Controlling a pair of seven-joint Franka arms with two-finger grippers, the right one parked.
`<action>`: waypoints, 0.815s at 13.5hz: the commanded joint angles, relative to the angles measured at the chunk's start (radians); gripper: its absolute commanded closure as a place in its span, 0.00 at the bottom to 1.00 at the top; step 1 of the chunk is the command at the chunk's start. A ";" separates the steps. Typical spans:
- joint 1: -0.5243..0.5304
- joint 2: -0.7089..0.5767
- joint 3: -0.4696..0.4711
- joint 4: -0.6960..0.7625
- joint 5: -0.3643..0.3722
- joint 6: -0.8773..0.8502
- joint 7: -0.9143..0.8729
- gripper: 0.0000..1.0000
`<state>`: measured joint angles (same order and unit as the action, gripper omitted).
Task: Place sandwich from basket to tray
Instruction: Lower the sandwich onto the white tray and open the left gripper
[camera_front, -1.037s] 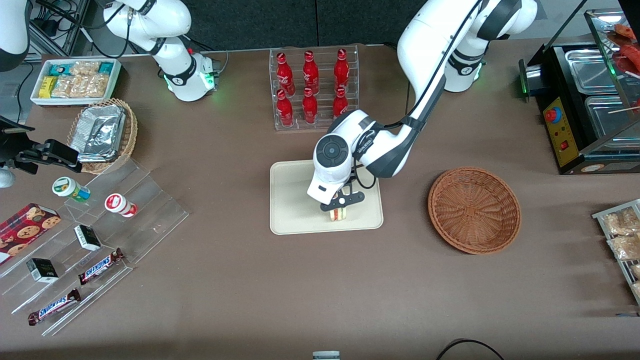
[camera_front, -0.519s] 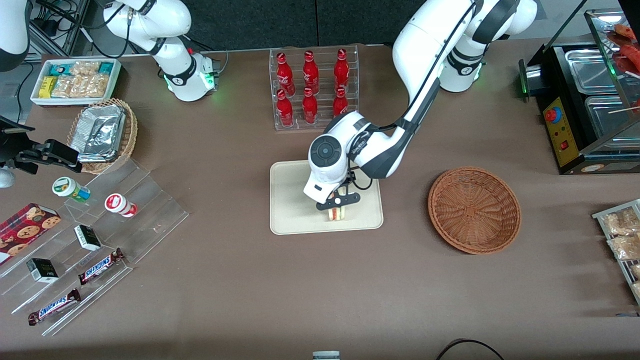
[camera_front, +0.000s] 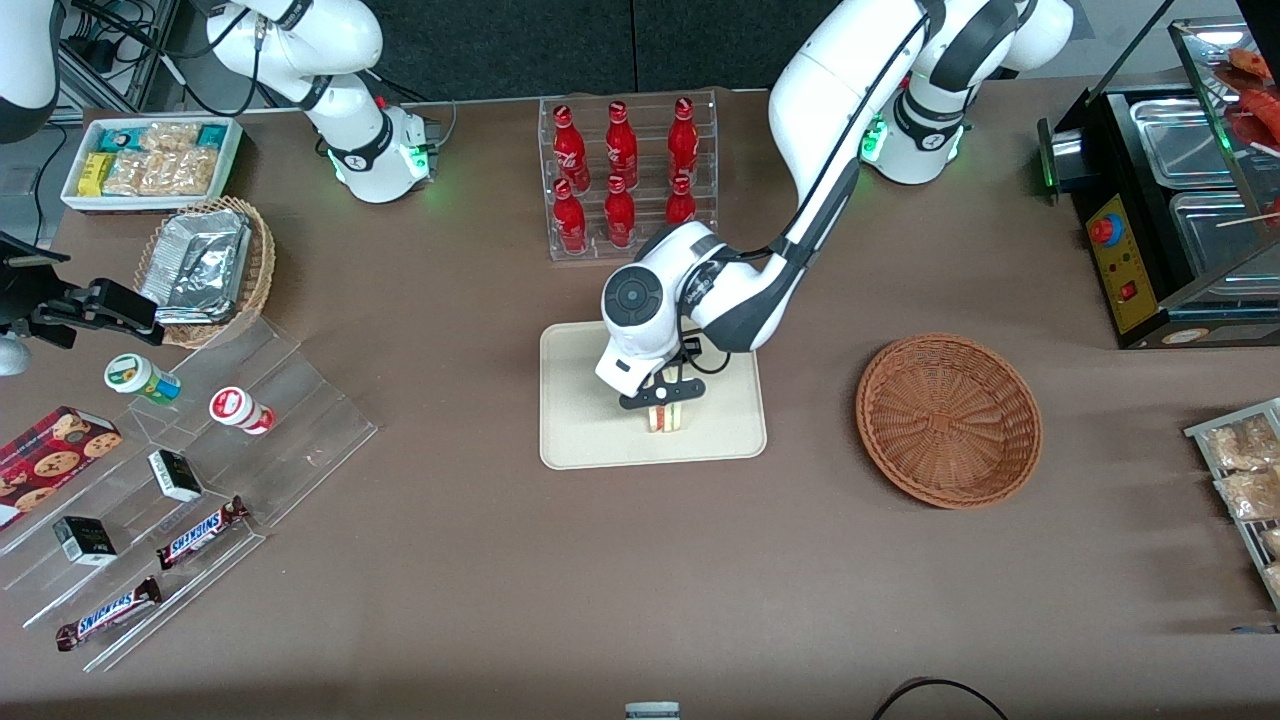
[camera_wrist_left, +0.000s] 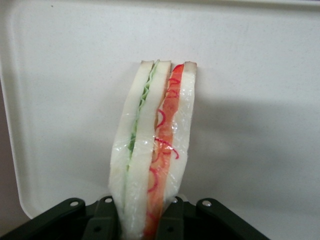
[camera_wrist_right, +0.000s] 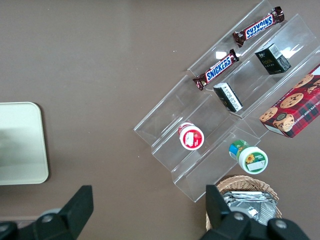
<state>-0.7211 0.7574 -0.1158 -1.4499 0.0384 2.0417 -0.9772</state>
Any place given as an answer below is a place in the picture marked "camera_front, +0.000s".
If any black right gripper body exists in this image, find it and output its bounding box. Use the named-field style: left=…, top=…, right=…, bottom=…
left=0, top=232, right=101, bottom=326

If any beige plastic tray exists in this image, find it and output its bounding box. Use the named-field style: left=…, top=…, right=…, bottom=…
left=539, top=322, right=768, bottom=471

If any wicker basket with foil packs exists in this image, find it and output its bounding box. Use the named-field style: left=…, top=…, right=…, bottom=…
left=133, top=196, right=277, bottom=349

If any empty round wicker basket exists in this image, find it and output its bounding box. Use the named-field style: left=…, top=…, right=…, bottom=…
left=856, top=333, right=1044, bottom=510

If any tray with packaged snacks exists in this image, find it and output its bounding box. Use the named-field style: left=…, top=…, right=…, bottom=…
left=1184, top=398, right=1280, bottom=611

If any green sunflower lid cup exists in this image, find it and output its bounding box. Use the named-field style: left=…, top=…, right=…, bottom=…
left=104, top=353, right=183, bottom=405

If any silver foil packet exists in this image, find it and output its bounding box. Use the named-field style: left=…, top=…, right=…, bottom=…
left=150, top=285, right=241, bottom=325
left=145, top=210, right=251, bottom=301

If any white rectangular snack bin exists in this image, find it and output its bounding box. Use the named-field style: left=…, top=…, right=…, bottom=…
left=60, top=115, right=244, bottom=216

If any red plaid cookie box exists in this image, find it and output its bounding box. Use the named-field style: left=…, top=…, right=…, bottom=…
left=0, top=405, right=123, bottom=531

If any clear acrylic bottle rack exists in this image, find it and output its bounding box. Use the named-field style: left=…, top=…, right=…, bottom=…
left=538, top=90, right=721, bottom=265

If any clear bag of crackers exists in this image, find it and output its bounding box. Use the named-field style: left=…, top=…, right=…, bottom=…
left=103, top=150, right=171, bottom=197
left=165, top=148, right=219, bottom=197
left=140, top=122, right=201, bottom=153

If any red lid yogurt cup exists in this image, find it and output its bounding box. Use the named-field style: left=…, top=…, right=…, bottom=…
left=209, top=386, right=276, bottom=436

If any small black carton box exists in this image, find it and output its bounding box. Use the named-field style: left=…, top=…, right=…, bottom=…
left=52, top=516, right=118, bottom=567
left=148, top=449, right=204, bottom=503

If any clear acrylic stepped riser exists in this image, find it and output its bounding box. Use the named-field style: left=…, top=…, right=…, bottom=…
left=0, top=425, right=269, bottom=673
left=128, top=312, right=379, bottom=529

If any Snickers chocolate bar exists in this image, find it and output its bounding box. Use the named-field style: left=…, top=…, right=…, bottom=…
left=55, top=576, right=163, bottom=652
left=155, top=495, right=251, bottom=571

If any black food warmer appliance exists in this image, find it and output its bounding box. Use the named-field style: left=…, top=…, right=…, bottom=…
left=1037, top=0, right=1280, bottom=351

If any steel food pan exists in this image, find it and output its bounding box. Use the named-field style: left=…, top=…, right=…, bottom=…
left=1168, top=190, right=1280, bottom=301
left=1130, top=97, right=1246, bottom=189

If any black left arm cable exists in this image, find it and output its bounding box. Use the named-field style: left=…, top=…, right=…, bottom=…
left=678, top=15, right=936, bottom=377

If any black cable loop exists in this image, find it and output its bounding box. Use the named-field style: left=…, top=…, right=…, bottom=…
left=872, top=678, right=1009, bottom=720

